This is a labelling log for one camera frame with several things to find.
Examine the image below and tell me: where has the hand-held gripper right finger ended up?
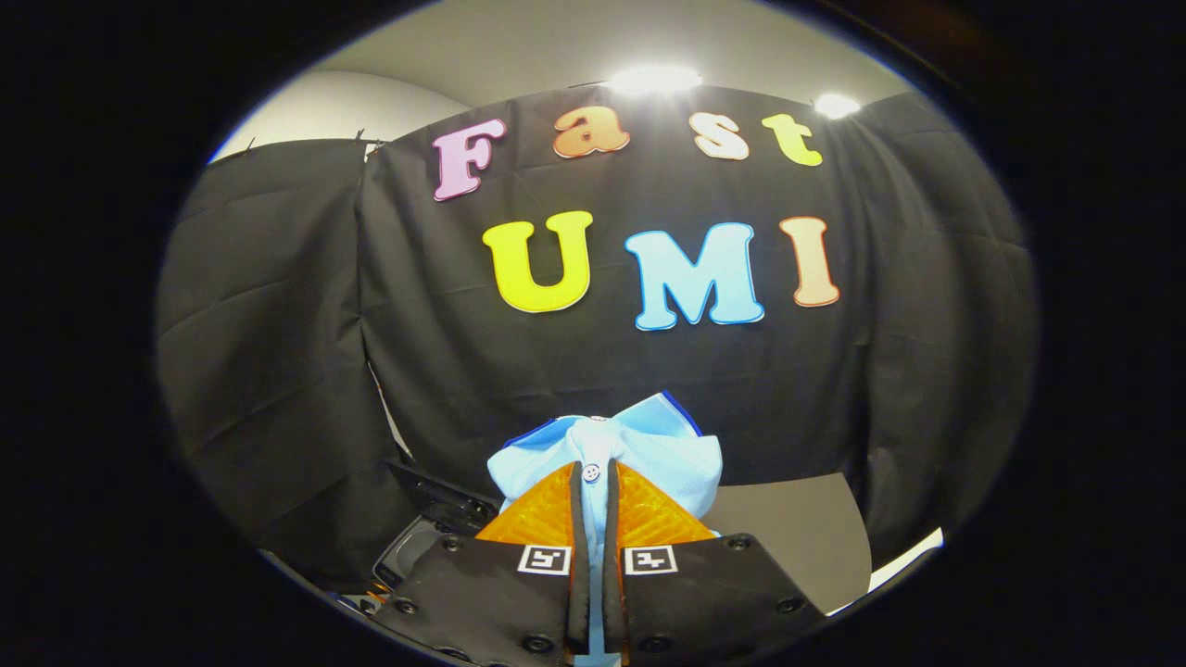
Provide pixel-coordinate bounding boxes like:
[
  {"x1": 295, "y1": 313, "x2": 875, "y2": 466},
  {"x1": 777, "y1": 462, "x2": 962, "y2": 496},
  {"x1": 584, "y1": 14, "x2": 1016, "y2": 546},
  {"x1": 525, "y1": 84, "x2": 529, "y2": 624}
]
[{"x1": 602, "y1": 460, "x2": 827, "y2": 667}]

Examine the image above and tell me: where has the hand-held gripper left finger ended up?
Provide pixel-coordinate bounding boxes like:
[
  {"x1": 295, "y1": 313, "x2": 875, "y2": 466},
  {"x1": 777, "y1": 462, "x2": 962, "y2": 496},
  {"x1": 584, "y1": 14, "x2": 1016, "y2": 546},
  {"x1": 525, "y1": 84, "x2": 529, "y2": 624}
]
[{"x1": 373, "y1": 460, "x2": 592, "y2": 667}]

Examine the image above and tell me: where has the grey washing machine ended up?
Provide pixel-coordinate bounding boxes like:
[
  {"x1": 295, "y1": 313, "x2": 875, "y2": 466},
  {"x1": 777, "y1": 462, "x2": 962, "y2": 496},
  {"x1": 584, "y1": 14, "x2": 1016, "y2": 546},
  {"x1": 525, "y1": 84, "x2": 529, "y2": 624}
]
[{"x1": 357, "y1": 512, "x2": 487, "y2": 614}]

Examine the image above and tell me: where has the light blue polo shirt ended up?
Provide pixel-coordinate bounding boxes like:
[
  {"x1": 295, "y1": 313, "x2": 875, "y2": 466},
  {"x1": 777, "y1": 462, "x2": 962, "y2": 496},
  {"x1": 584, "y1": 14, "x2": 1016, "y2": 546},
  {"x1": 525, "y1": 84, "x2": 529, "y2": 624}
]
[{"x1": 486, "y1": 390, "x2": 725, "y2": 667}]

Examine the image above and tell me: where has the grey cabinet with dark top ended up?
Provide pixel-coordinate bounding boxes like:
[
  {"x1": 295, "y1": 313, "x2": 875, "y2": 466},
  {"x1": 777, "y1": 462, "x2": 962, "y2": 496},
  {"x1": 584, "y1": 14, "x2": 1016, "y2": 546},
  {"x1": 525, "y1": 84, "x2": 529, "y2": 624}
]
[{"x1": 697, "y1": 472, "x2": 874, "y2": 616}]

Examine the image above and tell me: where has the black backdrop cloth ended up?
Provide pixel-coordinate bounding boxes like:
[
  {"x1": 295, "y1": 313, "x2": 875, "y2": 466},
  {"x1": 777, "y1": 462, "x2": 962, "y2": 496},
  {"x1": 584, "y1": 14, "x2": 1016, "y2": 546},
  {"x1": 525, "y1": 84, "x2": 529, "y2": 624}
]
[{"x1": 156, "y1": 85, "x2": 1039, "y2": 596}]

